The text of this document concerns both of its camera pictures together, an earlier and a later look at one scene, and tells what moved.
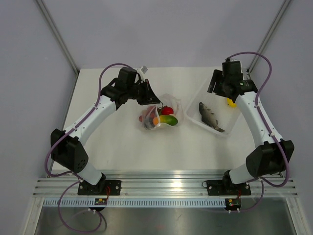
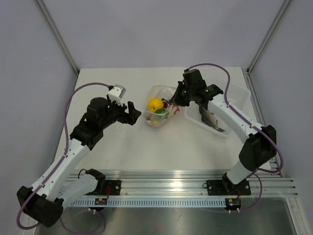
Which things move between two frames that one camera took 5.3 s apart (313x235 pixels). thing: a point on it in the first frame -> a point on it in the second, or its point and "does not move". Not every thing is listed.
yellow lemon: [231, 103] -> [155, 104]
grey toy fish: [208, 117] does not move
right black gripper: [216, 77] -> [176, 99]
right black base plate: [226, 187] does not move
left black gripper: [149, 96] -> [131, 117]
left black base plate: [102, 187] does not move
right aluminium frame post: [268, 35] does not move
